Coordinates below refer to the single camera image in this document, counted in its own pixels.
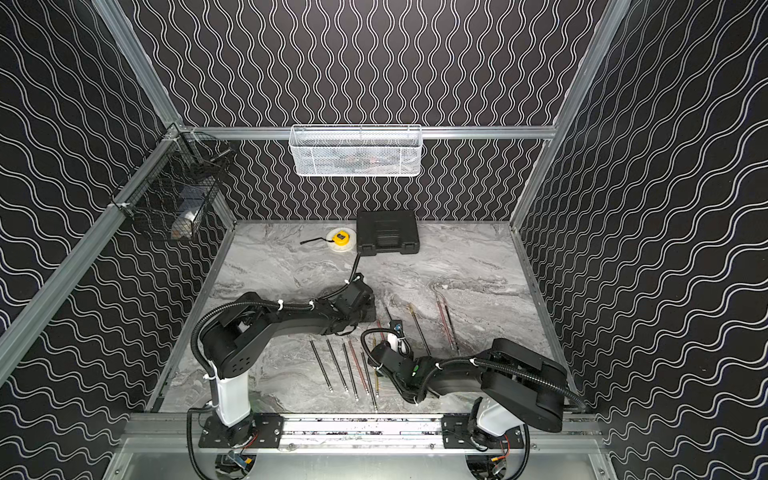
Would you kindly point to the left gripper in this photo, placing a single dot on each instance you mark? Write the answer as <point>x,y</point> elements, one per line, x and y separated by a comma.
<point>363,301</point>

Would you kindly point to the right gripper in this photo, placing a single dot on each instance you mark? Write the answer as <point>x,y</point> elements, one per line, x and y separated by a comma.
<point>405,358</point>

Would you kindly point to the light blue capped pencil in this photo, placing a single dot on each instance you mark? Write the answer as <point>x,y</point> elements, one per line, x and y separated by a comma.
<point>369,383</point>

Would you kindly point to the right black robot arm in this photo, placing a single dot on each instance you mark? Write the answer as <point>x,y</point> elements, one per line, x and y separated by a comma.
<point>517,387</point>

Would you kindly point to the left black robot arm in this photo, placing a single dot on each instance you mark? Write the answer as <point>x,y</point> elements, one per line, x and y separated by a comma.
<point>228,340</point>

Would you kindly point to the yellow white tape measure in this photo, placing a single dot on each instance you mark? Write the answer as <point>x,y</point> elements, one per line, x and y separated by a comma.
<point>338,240</point>

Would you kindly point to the black plastic tool case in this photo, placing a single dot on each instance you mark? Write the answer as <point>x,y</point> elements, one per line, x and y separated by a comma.
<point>387,231</point>

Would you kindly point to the white wire mesh basket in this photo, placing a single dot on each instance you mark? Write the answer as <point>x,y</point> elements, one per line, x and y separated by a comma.
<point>356,150</point>

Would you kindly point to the black wire basket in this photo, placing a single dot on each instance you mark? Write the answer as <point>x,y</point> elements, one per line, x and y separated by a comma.
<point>173,199</point>

